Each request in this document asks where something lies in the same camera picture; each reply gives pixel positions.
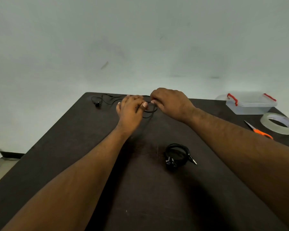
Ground person's left hand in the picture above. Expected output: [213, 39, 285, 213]
[115, 95, 149, 137]

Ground person's right hand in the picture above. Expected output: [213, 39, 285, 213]
[150, 88, 196, 125]

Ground black wired earphones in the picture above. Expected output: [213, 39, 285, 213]
[91, 93, 158, 119]
[163, 143, 198, 170]

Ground clear plastic box red latches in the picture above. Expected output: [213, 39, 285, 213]
[225, 91, 278, 115]

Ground orange handled scissors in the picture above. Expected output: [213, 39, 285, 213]
[243, 120, 274, 140]

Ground clear tape roll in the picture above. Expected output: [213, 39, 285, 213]
[260, 112, 289, 135]

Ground person's left forearm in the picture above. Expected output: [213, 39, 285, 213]
[1, 126, 135, 231]

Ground person's right forearm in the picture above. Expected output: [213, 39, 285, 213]
[185, 107, 289, 230]

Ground black skirting board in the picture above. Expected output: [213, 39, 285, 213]
[0, 151, 25, 159]

